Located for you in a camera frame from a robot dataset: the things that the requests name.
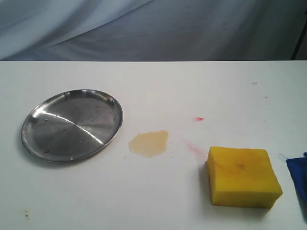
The yellow sponge block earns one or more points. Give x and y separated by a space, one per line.
242 178

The beige liquid spill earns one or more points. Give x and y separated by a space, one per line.
149 144

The round stainless steel plate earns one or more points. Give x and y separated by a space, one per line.
72 126

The grey draped backdrop cloth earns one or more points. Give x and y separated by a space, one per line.
150 30

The blue cloth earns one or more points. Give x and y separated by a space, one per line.
298 170

